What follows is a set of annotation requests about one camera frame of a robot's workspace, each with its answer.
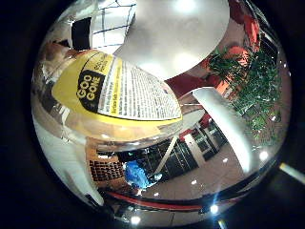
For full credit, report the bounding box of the Goo Gone spray bottle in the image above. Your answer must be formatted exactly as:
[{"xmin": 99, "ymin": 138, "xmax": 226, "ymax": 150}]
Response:
[{"xmin": 31, "ymin": 49, "xmax": 185, "ymax": 151}]

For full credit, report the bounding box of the green leafy plant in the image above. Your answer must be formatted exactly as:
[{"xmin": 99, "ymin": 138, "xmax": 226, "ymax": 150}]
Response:
[{"xmin": 208, "ymin": 46, "xmax": 283, "ymax": 139}]

